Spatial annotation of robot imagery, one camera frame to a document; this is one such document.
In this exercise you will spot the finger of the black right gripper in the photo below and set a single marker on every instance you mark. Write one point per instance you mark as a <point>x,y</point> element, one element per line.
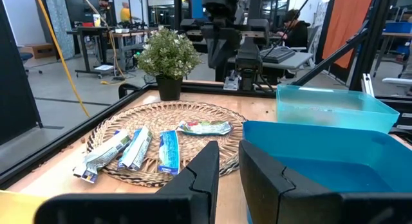
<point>231,50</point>
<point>217,51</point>

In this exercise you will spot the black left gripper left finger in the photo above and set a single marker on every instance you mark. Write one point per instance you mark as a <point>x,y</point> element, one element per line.
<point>199,185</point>

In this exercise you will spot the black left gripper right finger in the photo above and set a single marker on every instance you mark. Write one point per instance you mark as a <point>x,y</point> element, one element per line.
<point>273,192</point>

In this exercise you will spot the bright blue granola bar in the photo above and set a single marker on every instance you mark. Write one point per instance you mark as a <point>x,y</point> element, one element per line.
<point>169,151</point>

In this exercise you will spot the blue white green granola bar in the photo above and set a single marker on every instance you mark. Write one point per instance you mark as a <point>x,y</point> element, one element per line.
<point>136,150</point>

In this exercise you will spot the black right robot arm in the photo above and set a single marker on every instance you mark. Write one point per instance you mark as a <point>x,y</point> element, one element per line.
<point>249,66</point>

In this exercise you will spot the black keyboard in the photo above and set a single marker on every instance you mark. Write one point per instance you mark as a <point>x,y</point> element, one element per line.
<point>278,55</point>

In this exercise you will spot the artificial potted plant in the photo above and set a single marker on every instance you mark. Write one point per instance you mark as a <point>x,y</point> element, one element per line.
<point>167,56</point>

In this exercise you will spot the blue plastic bin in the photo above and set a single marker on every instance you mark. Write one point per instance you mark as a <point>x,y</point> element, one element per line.
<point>322,146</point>

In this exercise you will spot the grey desk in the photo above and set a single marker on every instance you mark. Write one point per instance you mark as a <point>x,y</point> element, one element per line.
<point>299,60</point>

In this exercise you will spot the round woven wicker mat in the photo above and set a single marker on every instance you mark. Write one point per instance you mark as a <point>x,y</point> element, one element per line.
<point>167,117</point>

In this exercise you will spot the wooden top desk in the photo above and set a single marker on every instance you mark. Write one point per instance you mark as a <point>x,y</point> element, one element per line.
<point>128,34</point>

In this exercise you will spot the teal translucent plastic bin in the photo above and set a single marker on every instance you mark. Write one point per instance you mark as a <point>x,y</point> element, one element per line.
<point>338,111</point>

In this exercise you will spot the orange cloth panel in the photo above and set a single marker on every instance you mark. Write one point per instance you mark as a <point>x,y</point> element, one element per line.
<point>344,24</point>

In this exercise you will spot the white paper cup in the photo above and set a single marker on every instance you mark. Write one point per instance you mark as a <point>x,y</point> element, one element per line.
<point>96,20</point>

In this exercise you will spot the black computer monitor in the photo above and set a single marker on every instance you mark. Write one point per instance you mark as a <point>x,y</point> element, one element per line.
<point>80,10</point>

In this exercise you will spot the blue storage crate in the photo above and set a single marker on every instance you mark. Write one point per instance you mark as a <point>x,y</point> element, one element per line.
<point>399,27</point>

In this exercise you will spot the cardboard box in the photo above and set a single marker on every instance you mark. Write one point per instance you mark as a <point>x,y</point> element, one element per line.
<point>40,51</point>

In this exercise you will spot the yellow plastic bin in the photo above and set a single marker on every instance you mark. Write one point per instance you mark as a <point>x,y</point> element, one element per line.
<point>16,208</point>

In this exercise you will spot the blue office chair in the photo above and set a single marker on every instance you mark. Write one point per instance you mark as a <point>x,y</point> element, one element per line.
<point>25,56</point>

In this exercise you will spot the black screen panel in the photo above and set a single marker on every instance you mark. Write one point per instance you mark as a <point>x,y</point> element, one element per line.
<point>16,89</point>

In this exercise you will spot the black frame desk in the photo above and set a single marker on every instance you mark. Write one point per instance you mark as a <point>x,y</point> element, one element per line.
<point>85,30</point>

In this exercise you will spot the black aluminium table frame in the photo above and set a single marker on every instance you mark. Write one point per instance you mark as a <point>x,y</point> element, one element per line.
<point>64,143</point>

